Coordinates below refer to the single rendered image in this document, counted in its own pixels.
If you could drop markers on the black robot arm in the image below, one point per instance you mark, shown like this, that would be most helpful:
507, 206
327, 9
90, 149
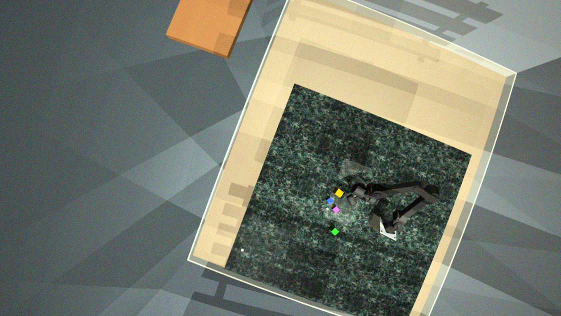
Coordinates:
429, 195

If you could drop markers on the yellow cube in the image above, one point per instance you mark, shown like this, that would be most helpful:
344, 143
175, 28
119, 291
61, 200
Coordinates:
338, 192

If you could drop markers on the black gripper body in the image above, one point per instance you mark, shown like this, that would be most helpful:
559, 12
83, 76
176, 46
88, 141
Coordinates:
353, 200

